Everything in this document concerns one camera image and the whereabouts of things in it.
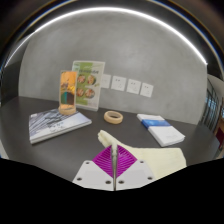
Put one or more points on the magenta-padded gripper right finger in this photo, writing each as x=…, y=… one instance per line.
x=136, y=174

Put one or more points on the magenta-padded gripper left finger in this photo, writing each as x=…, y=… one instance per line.
x=91, y=175

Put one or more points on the cream towel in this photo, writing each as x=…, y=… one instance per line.
x=161, y=160

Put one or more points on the white and blue book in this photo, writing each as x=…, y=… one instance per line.
x=161, y=130

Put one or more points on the beige tape roll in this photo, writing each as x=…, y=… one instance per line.
x=113, y=117

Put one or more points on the grey printed book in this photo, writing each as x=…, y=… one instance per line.
x=55, y=125

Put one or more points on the green menu sign stand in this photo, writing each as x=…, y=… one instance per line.
x=89, y=83

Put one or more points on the black framed glass partition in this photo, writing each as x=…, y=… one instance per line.
x=210, y=106

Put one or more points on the curved ceiling light strip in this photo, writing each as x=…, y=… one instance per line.
x=110, y=9

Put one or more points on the white wall socket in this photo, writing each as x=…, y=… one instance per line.
x=133, y=86
x=106, y=81
x=118, y=83
x=146, y=90

